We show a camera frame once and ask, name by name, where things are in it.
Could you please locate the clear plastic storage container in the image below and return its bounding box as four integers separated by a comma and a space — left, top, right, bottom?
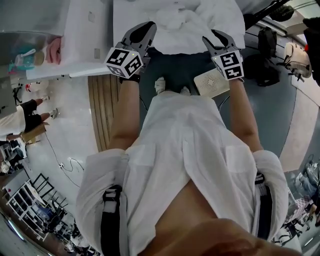
0, 31, 63, 75

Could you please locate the black backpack strap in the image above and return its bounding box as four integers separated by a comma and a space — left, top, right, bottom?
254, 172, 273, 241
100, 184, 124, 256

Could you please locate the fluffy white towel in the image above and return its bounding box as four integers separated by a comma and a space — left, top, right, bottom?
149, 6, 199, 33

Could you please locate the grey metal box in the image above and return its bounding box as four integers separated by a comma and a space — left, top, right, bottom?
0, 75, 18, 119

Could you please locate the white perforated plastic basket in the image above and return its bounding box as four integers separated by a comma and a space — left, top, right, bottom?
193, 68, 231, 99

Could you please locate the wooden slatted floor panel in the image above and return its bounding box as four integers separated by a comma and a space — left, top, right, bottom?
87, 74, 121, 153

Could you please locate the large smooth white towel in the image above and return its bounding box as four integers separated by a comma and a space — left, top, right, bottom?
156, 0, 246, 55

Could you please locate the black duffel bag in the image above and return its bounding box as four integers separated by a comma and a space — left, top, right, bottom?
242, 54, 281, 88

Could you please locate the black backpack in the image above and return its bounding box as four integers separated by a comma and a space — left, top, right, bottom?
256, 26, 279, 61

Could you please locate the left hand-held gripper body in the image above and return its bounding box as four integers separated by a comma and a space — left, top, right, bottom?
104, 39, 152, 83

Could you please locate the person's left forearm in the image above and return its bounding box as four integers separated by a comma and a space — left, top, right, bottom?
109, 81, 141, 154

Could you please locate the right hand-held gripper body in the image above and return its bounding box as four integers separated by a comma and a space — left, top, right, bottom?
210, 45, 245, 82

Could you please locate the white shelf rack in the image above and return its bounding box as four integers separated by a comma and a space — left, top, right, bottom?
5, 178, 50, 235

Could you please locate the person's white shirt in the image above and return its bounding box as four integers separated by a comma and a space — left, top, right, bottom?
75, 90, 304, 256

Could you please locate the beige bag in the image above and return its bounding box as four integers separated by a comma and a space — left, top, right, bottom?
283, 41, 313, 79

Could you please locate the black tyre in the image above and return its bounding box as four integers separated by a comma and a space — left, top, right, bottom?
269, 5, 295, 23

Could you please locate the white cabinet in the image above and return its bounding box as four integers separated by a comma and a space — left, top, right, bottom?
25, 0, 116, 81

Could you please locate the brown cardboard box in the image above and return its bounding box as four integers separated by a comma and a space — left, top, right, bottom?
20, 121, 48, 145

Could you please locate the person's right forearm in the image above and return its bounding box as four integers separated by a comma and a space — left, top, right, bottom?
227, 79, 264, 153

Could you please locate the white floor cable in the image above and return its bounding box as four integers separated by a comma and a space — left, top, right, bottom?
44, 128, 86, 187

